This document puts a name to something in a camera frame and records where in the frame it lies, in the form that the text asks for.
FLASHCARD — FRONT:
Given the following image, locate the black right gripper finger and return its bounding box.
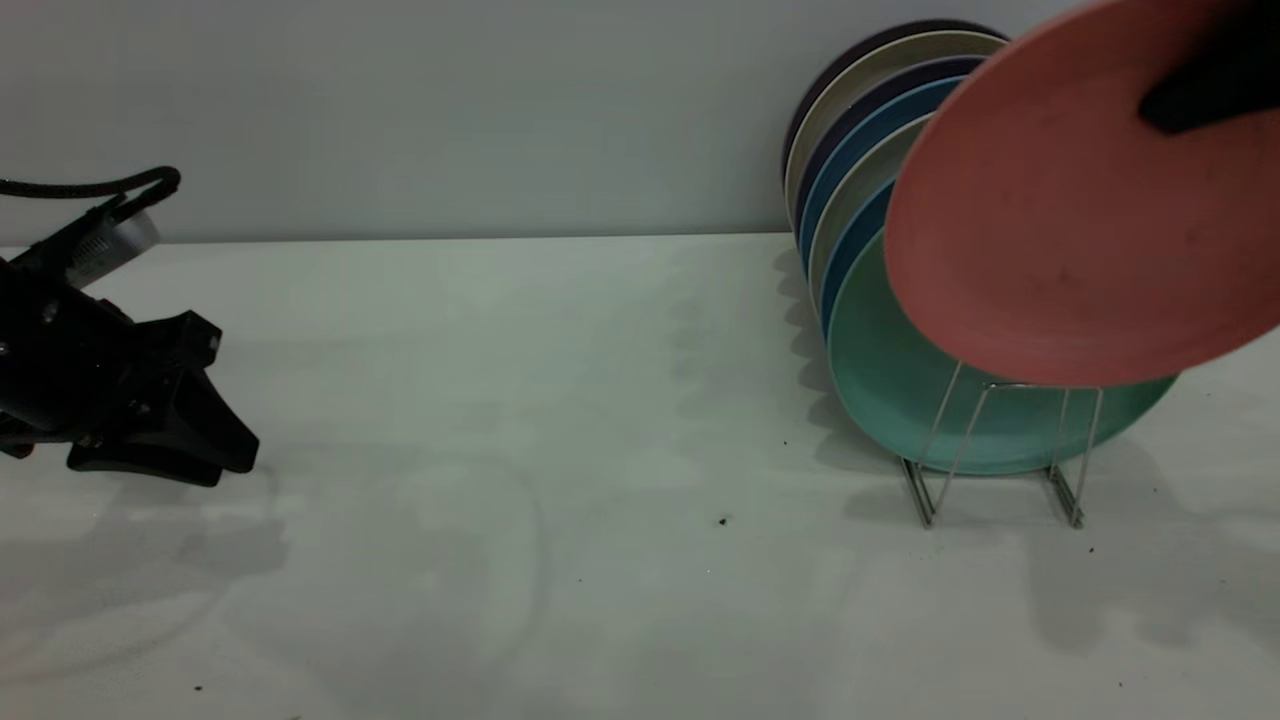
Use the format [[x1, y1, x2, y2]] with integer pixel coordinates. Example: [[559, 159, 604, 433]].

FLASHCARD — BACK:
[[1139, 0, 1280, 137]]

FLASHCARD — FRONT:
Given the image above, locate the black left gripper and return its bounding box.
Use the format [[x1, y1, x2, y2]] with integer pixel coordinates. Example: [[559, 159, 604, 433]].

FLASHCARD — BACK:
[[0, 255, 260, 489]]

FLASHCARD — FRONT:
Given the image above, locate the pink round plate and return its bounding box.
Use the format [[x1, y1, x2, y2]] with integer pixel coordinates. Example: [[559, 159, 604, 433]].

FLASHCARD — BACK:
[[884, 0, 1280, 390]]

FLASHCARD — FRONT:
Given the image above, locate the dark purple round plate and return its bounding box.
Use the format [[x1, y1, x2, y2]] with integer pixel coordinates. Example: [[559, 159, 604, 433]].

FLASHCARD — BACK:
[[781, 20, 1007, 183], [792, 57, 991, 229]]

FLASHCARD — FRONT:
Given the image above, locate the beige round plate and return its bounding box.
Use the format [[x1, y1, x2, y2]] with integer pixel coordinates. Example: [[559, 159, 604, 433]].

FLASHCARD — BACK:
[[806, 114, 933, 303], [783, 32, 1007, 223]]

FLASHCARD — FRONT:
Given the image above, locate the blue round plate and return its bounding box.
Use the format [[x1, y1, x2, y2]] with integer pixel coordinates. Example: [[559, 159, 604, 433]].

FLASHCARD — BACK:
[[818, 180, 897, 337], [797, 78, 967, 273]]

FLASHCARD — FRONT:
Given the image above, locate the green round plate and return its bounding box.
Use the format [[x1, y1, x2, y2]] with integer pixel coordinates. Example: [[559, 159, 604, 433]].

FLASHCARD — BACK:
[[826, 230, 1179, 477]]

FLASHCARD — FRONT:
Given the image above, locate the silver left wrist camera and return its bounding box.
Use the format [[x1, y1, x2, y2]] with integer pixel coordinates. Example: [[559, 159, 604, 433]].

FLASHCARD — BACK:
[[66, 208, 162, 289]]

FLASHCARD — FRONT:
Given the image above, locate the black braided cable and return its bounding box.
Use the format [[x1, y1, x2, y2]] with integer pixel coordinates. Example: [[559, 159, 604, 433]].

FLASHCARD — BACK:
[[0, 167, 183, 223]]

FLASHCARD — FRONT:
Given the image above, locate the metal wire plate rack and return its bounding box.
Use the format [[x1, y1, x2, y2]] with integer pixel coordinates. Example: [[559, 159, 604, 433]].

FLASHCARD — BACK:
[[900, 360, 1104, 531]]

